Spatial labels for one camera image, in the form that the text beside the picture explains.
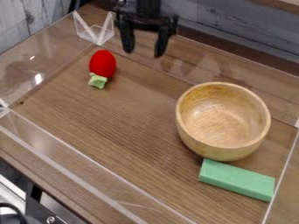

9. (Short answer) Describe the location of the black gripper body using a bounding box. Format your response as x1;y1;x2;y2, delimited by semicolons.
114;0;178;36

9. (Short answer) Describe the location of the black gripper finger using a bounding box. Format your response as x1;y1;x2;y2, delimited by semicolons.
153;27;169;58
118;20;136;53

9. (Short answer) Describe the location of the clear acrylic corner bracket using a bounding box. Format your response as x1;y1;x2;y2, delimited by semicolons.
72;11;114;46

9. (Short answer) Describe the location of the green rectangular sponge block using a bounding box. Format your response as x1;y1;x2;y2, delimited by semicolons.
198;158;275;202

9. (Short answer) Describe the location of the light wooden bowl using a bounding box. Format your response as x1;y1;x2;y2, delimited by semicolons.
174;82;271;161

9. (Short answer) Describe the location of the red felt strawberry toy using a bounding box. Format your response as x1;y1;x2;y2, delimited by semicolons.
88;50;117;89

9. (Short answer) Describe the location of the clear acrylic front wall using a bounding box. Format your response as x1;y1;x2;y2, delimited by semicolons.
0;105;194;224

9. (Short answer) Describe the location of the black cable under table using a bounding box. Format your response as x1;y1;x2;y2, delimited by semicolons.
0;202;28;224

